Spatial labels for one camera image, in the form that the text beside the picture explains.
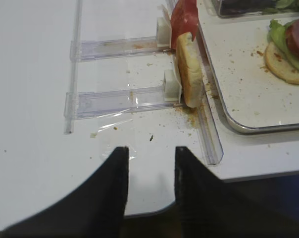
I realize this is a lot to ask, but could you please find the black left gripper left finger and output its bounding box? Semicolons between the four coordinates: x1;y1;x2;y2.
0;147;129;238

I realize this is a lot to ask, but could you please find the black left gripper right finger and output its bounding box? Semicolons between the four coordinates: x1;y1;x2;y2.
174;146;299;238

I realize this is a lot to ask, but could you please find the bread bun slice left rack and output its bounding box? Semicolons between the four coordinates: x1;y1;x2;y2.
176;32;203;108

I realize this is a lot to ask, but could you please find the tomato slice on stack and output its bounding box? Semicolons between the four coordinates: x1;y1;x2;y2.
286;23;299;59

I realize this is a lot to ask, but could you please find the green lettuce leaf on stack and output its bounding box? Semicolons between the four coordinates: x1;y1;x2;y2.
269;19;299;71

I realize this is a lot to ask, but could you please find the green lettuce in box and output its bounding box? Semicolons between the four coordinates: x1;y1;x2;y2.
262;0;299;13

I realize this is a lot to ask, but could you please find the tomato slice in left rack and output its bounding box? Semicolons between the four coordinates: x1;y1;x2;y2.
170;0;199;49

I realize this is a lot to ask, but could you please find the clear lower left track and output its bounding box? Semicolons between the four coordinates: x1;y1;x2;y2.
64;86;184;119

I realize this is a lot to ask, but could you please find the clear track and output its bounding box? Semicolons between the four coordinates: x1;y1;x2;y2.
70;36;172;62
64;86;184;119

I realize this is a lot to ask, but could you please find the cream rectangular metal tray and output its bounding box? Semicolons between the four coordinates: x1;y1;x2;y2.
197;0;299;133

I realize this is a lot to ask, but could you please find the white pusher block left lower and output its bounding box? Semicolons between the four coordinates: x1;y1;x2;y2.
162;69;182;103

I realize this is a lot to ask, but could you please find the white pusher block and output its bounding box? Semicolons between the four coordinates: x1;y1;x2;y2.
162;69;182;103
156;4;172;48

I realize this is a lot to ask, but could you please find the bottom bun slice on tray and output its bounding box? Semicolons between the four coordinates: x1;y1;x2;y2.
264;41;299;85

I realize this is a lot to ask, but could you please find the clear upper left track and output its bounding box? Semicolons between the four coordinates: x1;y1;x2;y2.
70;36;172;62

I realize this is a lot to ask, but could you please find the white pusher block left upper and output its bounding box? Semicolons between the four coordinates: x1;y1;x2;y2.
156;4;172;48

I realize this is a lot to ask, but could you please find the clear plastic vegetable box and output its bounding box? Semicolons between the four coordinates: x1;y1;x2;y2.
210;0;299;18

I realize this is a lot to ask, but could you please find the clear rail far left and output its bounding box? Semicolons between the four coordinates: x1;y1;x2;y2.
64;0;83;135

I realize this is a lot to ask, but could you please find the clear rail left of tray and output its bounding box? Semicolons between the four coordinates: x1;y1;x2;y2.
165;0;224;166

